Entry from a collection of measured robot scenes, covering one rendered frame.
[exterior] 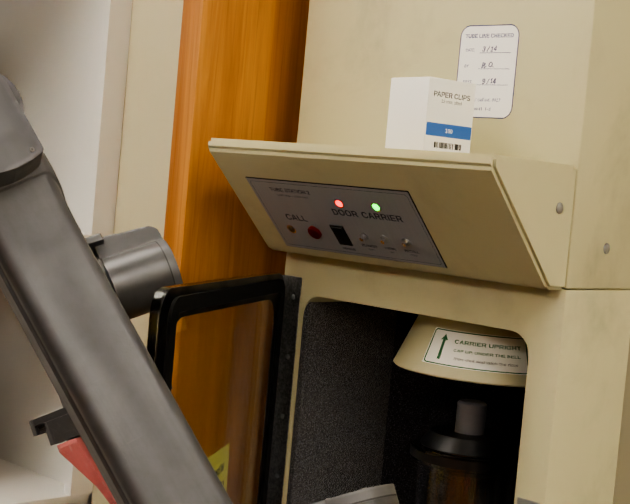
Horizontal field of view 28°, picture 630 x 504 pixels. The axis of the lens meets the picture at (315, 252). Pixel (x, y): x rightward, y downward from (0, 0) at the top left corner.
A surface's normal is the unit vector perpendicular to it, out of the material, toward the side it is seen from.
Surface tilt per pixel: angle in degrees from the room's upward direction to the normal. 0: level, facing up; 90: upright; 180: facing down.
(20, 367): 90
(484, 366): 66
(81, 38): 90
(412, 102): 90
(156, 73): 90
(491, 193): 135
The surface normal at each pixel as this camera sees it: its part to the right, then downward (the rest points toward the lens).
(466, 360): -0.32, -0.39
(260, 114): 0.72, 0.10
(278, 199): -0.55, 0.69
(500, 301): -0.69, -0.03
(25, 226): 0.32, -0.18
